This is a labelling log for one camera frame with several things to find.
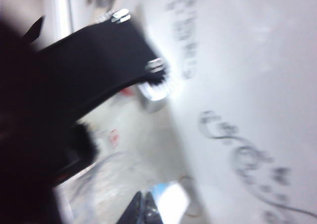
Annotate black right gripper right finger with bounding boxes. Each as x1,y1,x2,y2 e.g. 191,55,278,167
144,191,164,224

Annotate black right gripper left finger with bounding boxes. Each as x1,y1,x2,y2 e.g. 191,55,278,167
118,191,147,224

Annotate white water dispenser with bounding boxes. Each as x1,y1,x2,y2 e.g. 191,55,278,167
44,0,317,224

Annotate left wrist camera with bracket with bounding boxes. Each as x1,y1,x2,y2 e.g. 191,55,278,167
37,8,175,125

